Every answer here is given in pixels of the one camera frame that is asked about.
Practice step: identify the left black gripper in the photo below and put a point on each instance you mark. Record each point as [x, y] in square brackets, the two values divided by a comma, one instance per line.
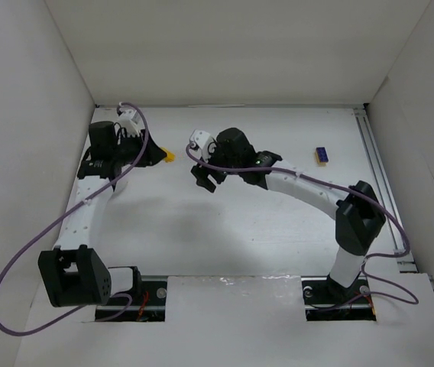
[147, 148]

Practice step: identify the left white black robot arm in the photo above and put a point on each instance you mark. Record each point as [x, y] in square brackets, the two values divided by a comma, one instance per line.
[72, 272]

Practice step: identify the right aluminium rail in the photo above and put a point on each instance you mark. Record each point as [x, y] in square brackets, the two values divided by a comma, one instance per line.
[384, 193]

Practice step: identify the yellow lego brick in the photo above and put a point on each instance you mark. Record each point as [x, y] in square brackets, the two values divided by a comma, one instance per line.
[170, 157]

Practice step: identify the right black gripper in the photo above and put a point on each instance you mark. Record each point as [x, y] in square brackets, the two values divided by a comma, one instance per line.
[208, 173]

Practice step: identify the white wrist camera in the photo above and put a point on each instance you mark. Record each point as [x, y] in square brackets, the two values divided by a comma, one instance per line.
[131, 121]
[203, 142]

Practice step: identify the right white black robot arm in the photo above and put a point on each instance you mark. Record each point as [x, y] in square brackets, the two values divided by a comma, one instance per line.
[357, 219]

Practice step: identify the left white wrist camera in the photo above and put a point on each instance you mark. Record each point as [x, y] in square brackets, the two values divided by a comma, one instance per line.
[131, 121]

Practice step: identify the purple lego brick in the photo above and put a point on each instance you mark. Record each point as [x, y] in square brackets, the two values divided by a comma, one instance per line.
[321, 150]

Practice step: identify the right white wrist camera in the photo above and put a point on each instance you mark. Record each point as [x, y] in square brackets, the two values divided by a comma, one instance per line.
[203, 142]

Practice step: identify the yellow lego plate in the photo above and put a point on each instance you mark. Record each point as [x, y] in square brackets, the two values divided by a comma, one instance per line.
[322, 159]

